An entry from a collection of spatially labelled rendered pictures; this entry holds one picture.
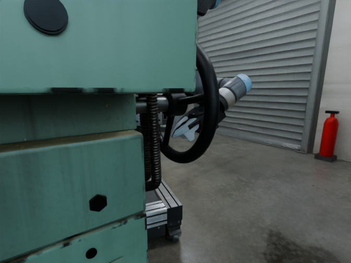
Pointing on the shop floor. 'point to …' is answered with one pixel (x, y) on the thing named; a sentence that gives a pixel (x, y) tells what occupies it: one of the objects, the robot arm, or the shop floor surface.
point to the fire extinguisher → (328, 138)
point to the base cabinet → (99, 245)
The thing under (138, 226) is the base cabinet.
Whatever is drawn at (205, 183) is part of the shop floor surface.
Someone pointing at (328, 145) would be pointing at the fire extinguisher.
